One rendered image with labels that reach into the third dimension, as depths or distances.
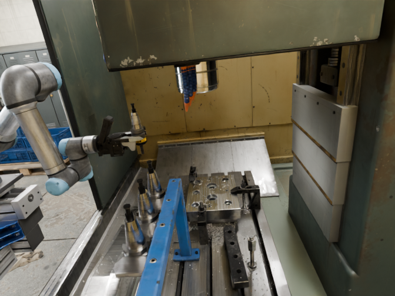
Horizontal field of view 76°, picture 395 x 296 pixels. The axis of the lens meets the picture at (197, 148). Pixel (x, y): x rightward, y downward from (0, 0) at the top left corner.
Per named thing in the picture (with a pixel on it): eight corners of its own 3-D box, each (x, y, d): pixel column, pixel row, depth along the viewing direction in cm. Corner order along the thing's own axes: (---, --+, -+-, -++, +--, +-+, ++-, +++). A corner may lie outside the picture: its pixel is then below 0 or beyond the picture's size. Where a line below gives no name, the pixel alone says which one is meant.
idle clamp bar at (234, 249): (234, 298, 78) (232, 283, 76) (223, 238, 102) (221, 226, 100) (250, 295, 78) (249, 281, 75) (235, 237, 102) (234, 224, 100)
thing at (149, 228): (126, 240, 62) (126, 237, 62) (132, 225, 67) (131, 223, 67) (154, 238, 61) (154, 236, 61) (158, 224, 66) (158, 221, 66)
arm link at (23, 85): (0, 64, 79) (69, 195, 95) (27, 61, 88) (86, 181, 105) (-27, 73, 82) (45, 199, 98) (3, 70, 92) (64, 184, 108)
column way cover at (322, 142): (325, 245, 93) (341, 108, 73) (288, 180, 137) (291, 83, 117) (340, 244, 93) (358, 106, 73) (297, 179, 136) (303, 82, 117)
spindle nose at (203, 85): (218, 91, 88) (215, 55, 84) (173, 96, 91) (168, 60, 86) (220, 84, 103) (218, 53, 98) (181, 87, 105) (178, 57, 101)
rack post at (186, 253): (173, 261, 94) (159, 193, 82) (174, 251, 98) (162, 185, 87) (199, 260, 93) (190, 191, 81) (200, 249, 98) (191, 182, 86)
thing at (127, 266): (110, 279, 52) (109, 276, 51) (119, 258, 57) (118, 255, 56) (143, 277, 51) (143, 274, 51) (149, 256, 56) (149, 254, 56)
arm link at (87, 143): (88, 133, 110) (79, 140, 102) (98, 132, 109) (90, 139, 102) (93, 149, 112) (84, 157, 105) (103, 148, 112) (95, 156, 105)
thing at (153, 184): (161, 193, 77) (158, 174, 74) (147, 195, 76) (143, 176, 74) (161, 186, 81) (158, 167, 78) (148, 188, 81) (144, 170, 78)
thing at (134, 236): (140, 251, 56) (134, 226, 53) (122, 248, 57) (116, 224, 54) (149, 236, 60) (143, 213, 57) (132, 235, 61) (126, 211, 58)
